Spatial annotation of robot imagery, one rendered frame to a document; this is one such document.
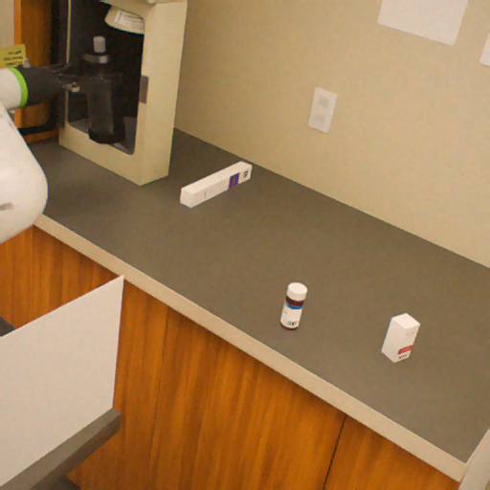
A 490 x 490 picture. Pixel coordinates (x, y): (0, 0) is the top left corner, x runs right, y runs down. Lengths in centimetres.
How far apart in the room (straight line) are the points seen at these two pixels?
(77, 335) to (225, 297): 52
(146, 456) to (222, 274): 55
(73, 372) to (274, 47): 126
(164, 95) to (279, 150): 44
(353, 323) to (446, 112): 63
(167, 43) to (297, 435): 97
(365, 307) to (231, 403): 36
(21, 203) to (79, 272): 76
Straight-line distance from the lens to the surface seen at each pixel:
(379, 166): 195
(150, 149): 186
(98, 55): 182
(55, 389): 105
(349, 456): 142
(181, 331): 155
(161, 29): 176
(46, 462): 112
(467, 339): 157
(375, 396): 132
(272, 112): 209
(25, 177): 99
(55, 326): 98
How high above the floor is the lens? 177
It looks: 30 degrees down
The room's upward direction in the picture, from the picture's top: 11 degrees clockwise
